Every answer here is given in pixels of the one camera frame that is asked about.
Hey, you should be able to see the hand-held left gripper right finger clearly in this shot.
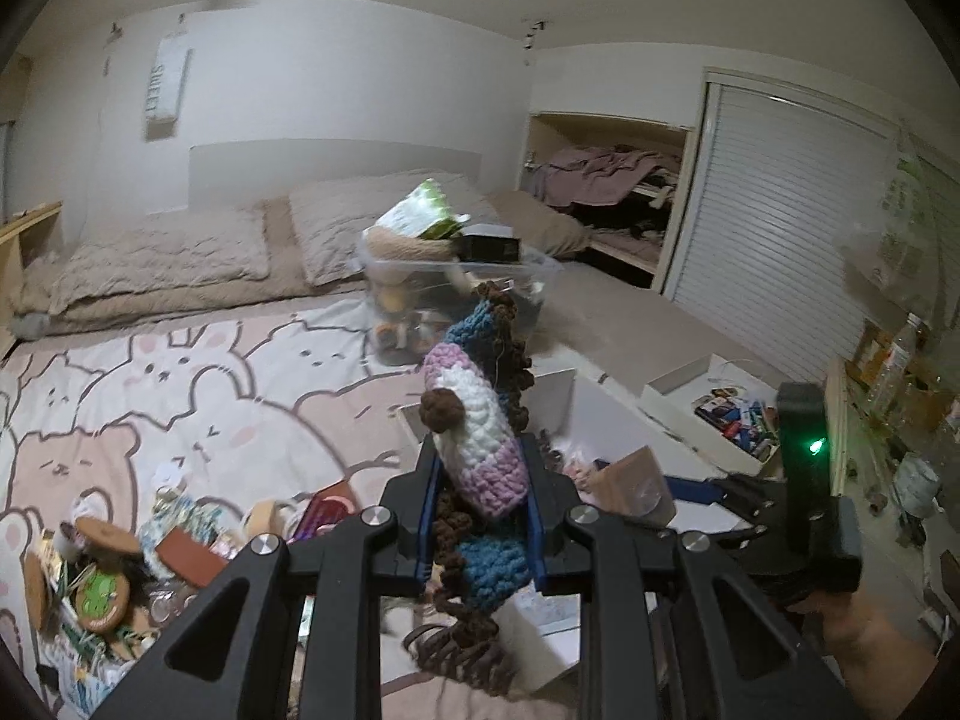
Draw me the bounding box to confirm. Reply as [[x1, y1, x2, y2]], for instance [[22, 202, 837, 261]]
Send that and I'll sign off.
[[521, 435, 848, 720]]

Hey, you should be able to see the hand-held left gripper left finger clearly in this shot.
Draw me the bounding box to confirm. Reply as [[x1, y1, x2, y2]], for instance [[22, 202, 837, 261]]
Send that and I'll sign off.
[[94, 441, 445, 720]]

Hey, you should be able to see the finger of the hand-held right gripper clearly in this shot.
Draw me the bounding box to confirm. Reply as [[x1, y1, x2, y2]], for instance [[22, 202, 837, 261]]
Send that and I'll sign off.
[[664, 474, 782, 520], [705, 519, 782, 554]]

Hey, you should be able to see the crochet doll with brown curls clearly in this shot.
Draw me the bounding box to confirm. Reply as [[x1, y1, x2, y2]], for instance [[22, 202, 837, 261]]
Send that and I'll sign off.
[[403, 280, 539, 698]]

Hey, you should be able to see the white cardboard box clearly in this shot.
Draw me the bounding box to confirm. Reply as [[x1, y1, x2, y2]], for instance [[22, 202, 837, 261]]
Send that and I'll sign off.
[[397, 367, 762, 697]]

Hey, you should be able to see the person's right hand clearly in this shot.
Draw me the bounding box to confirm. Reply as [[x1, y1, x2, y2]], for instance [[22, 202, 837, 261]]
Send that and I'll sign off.
[[793, 589, 940, 720]]

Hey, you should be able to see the brown paper pouch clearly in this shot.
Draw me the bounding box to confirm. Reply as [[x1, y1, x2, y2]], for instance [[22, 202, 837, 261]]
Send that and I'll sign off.
[[598, 445, 679, 529]]

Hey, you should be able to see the shallow white box of pens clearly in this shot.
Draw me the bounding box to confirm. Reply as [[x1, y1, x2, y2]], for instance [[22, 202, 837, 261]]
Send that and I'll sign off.
[[640, 355, 786, 479]]

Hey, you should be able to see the red holographic pack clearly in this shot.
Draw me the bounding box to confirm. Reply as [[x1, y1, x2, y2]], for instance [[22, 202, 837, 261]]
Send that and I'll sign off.
[[289, 481, 361, 542]]

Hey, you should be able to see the beige tape roll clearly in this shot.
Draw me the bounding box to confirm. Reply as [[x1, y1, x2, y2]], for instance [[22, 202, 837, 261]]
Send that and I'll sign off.
[[242, 499, 302, 542]]

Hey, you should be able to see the clear plastic bottle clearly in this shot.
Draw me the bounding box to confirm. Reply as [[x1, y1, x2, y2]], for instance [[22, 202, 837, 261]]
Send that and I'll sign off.
[[868, 313, 929, 407]]

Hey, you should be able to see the clear plastic storage bin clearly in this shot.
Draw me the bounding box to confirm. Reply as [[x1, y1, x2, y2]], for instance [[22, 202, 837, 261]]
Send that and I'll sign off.
[[356, 229, 565, 370]]

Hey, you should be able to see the animal print blanket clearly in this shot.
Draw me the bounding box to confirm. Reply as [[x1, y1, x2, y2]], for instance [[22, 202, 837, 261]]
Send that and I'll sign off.
[[0, 291, 601, 720]]

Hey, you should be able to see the blue white patterned pouch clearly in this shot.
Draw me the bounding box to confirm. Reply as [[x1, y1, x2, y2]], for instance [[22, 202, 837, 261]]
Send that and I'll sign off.
[[138, 499, 227, 560]]

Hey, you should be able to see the brown leather pouch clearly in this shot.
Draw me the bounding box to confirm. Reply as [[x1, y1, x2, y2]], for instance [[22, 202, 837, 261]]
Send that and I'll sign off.
[[154, 525, 231, 589]]

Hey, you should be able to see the white louvred closet door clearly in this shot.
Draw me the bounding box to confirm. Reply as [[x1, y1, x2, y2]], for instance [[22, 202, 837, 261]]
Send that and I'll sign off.
[[658, 69, 910, 392]]

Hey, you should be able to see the beige woven roll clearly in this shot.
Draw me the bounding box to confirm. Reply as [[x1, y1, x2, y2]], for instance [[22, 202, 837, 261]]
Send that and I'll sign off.
[[364, 228, 452, 262]]

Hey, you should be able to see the black box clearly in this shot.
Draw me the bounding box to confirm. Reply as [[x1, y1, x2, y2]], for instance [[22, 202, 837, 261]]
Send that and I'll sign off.
[[456, 225, 524, 265]]

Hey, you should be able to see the beige quilted pillow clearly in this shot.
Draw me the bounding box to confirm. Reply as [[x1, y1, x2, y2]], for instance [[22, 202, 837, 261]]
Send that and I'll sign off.
[[49, 206, 272, 316], [289, 172, 497, 287]]

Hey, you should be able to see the green snack bag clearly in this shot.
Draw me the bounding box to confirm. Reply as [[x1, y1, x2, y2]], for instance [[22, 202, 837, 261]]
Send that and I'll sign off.
[[373, 178, 471, 242]]

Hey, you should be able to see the plain cork coaster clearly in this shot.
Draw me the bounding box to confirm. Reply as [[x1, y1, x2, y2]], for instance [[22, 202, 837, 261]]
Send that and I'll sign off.
[[73, 512, 145, 561]]

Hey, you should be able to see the pile of clothes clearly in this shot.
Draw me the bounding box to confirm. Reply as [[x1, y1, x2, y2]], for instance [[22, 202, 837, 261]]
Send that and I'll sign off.
[[525, 145, 685, 257]]

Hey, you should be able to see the frog print cork coaster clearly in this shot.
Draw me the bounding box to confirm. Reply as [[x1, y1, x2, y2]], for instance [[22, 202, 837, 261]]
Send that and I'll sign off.
[[73, 565, 137, 634]]

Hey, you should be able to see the white headboard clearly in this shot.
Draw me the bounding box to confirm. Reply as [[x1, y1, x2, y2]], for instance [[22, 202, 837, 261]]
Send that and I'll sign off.
[[187, 141, 483, 205]]

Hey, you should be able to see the wooden bedside shelf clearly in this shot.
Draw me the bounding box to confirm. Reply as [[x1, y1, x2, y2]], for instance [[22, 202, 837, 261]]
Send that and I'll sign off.
[[0, 201, 65, 332]]

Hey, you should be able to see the white wall hanging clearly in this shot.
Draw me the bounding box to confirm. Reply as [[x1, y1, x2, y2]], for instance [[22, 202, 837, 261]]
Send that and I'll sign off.
[[141, 36, 194, 142]]

